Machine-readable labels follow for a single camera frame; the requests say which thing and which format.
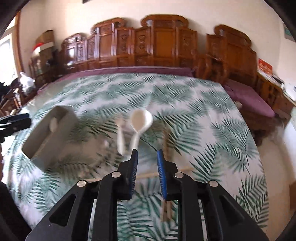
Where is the white plastic fork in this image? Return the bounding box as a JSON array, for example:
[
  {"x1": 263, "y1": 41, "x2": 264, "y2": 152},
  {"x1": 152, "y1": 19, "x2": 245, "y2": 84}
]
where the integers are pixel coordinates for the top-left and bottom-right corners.
[{"x1": 115, "y1": 118, "x2": 125, "y2": 156}]

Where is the wooden chopstick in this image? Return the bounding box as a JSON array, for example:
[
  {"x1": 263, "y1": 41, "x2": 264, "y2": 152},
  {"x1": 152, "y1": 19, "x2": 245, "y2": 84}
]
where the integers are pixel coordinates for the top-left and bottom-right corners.
[{"x1": 162, "y1": 128, "x2": 170, "y2": 161}]

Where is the grey utensil tray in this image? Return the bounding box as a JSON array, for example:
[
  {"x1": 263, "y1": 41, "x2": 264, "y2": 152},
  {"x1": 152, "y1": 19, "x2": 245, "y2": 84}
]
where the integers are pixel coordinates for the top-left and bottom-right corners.
[{"x1": 22, "y1": 105, "x2": 78, "y2": 171}]

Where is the white plastic bag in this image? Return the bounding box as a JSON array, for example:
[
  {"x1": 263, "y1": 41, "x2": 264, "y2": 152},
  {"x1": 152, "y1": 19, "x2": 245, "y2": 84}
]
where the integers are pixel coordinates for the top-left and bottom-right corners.
[{"x1": 20, "y1": 72, "x2": 36, "y2": 96}]

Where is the palm leaf tablecloth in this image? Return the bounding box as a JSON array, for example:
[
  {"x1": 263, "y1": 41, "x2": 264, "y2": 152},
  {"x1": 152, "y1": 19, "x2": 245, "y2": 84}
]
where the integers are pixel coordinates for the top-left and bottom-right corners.
[{"x1": 4, "y1": 74, "x2": 268, "y2": 228}]

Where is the cardboard boxes stack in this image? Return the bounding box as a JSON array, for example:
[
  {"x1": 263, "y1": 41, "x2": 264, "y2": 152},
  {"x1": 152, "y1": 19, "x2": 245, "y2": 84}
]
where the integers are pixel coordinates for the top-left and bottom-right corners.
[{"x1": 31, "y1": 30, "x2": 55, "y2": 72}]

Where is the carved wooden bench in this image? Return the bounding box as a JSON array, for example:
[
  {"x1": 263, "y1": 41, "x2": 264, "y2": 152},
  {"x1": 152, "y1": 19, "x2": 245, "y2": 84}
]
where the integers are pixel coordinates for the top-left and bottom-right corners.
[{"x1": 60, "y1": 15, "x2": 257, "y2": 77}]

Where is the red box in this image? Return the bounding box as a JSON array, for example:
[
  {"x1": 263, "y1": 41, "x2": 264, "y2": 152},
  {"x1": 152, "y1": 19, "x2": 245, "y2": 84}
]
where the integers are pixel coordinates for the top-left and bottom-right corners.
[{"x1": 258, "y1": 58, "x2": 273, "y2": 75}]

